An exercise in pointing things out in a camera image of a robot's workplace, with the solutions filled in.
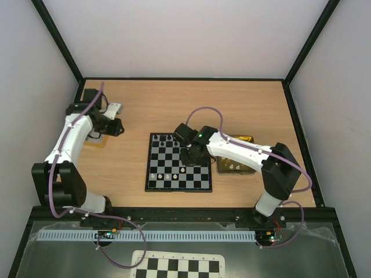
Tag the black mounting rail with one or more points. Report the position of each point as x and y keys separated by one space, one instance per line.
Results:
x=241 y=217

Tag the checkered calibration board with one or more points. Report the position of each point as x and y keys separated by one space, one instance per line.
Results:
x=166 y=264

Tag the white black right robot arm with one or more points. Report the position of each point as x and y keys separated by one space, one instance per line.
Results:
x=279 y=169

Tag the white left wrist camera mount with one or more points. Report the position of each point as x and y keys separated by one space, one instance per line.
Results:
x=113 y=110

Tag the white slotted cable duct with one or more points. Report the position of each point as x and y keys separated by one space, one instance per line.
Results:
x=149 y=236

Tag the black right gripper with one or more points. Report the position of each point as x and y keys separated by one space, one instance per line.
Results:
x=189 y=154

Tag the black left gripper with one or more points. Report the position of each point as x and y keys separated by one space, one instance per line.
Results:
x=115 y=131

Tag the black grey chess board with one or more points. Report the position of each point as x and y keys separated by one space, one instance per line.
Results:
x=164 y=158

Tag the gold metal tray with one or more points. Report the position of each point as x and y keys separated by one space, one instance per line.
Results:
x=226 y=166

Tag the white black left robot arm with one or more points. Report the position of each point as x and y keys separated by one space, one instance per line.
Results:
x=57 y=180

